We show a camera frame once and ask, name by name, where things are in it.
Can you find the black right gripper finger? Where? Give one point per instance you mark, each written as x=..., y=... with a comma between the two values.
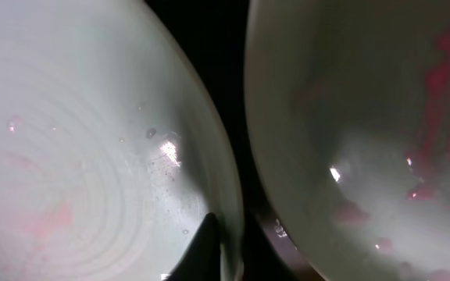
x=202, y=261

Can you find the pale green plate front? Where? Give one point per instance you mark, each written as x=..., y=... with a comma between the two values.
x=111, y=150

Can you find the pale green plate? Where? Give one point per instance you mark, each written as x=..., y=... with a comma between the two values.
x=111, y=150
x=348, y=111

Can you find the pale green plate rear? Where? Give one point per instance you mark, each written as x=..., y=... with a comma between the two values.
x=348, y=111

